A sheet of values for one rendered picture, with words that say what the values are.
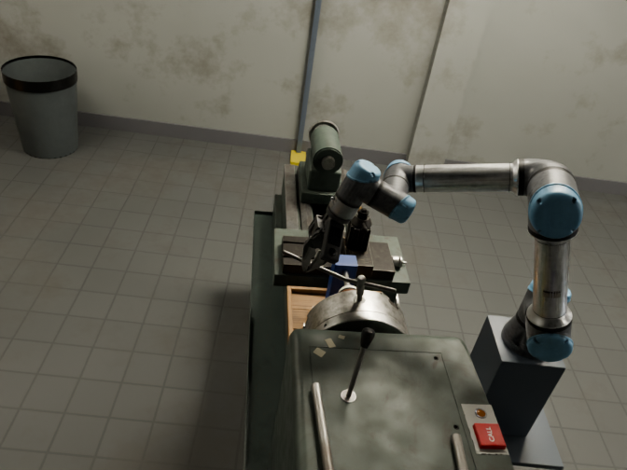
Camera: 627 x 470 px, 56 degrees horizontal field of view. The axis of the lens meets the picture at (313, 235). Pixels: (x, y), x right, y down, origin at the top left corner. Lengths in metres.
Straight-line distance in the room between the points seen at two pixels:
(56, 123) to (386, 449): 3.73
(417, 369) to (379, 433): 0.23
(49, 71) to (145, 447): 3.05
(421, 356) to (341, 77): 3.37
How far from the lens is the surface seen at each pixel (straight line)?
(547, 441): 2.22
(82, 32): 4.91
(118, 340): 3.24
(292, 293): 2.19
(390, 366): 1.51
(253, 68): 4.69
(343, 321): 1.64
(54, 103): 4.54
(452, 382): 1.53
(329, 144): 2.65
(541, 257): 1.57
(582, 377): 3.68
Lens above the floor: 2.35
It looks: 36 degrees down
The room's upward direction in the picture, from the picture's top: 9 degrees clockwise
